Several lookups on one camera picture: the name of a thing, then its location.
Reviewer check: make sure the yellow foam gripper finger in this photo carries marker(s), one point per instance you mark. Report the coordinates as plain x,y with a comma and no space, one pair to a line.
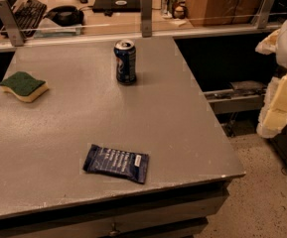
273,115
268,45

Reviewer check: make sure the green and yellow sponge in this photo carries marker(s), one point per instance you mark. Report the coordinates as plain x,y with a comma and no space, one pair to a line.
24,87

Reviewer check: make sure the brown cardboard box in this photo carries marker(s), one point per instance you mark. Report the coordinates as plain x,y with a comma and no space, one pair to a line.
221,12

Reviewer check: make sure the small round figurine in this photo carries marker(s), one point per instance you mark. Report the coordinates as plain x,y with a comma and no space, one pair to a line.
180,12

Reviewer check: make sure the blue soda can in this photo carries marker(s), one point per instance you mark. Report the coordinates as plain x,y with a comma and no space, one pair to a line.
125,53

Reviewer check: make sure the table drawer front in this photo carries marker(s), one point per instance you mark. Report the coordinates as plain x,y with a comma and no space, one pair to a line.
175,213

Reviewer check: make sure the dark blue snack packet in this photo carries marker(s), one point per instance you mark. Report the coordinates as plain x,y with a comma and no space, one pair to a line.
116,163

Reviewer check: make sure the black laptop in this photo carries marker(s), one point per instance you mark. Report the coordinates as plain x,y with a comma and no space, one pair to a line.
116,6

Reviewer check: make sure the black headphones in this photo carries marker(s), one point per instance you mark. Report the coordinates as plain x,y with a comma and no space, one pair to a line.
65,15

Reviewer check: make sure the black keyboard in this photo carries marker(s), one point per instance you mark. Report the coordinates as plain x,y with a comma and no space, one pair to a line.
28,16

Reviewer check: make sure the metal bracket right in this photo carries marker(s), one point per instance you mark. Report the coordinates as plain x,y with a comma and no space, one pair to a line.
262,16

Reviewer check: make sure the metal bracket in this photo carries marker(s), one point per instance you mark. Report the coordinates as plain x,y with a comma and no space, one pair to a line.
262,16
146,18
7,17

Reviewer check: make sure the metal bracket middle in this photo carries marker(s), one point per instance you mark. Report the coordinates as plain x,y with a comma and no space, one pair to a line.
146,18

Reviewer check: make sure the metal bracket left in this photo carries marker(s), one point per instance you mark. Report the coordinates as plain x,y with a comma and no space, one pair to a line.
7,17

